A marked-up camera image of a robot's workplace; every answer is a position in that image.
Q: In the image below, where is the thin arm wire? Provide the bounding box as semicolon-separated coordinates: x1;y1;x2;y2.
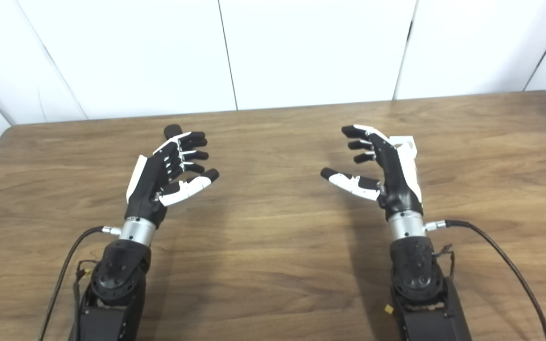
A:
75;259;99;286
432;243;456;281

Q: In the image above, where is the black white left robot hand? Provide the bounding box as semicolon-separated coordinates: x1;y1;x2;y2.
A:
125;132;220;229

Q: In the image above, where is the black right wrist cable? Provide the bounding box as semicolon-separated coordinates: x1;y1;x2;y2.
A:
425;219;546;341

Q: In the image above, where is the thin left arm wire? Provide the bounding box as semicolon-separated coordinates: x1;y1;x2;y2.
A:
75;259;99;286

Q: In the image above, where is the thin right arm wire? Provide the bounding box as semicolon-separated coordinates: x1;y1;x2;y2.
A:
432;243;456;281

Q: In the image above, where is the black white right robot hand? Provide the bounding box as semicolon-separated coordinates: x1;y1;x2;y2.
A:
320;125;424;222

